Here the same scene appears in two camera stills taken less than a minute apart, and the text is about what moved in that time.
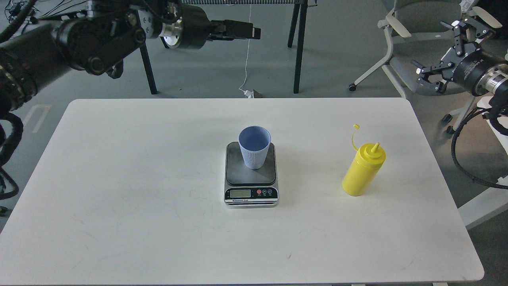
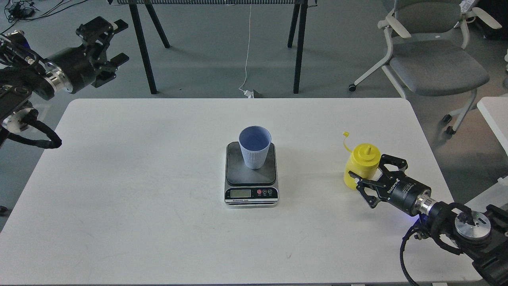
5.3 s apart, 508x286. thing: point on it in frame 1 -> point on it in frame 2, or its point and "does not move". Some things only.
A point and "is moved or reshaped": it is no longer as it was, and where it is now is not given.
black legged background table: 301,5 does not move
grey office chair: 428,37 does not move
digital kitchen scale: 246,188 does not move
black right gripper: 471,66 -> 398,190
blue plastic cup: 254,141 does not move
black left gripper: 191,30 -> 80,65
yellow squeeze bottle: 369,158 is moved or reshaped
